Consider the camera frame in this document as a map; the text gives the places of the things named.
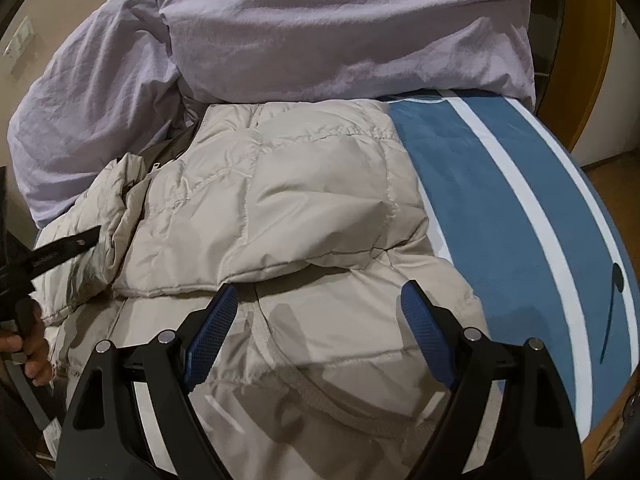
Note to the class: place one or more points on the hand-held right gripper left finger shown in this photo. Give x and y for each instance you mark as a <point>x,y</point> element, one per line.
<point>212,332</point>

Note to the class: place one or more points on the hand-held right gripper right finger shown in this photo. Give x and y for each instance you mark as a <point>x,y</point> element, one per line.
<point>425,332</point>

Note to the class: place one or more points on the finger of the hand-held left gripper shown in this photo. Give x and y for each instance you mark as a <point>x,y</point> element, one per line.
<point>60,250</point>

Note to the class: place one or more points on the beige puffer jacket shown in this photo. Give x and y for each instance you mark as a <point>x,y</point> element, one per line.
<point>280,210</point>

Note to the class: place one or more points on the person's left hand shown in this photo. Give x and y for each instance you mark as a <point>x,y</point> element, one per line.
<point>32,355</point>

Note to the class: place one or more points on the blue white striped bedsheet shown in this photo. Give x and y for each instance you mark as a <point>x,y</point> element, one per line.
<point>515,220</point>

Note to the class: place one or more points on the lavender duvet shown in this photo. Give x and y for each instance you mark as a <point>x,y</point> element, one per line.
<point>320,25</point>

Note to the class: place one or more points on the wooden door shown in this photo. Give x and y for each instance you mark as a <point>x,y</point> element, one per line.
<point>580,45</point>

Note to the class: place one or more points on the white wall switch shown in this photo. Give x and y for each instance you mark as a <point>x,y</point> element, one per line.
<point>19,39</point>

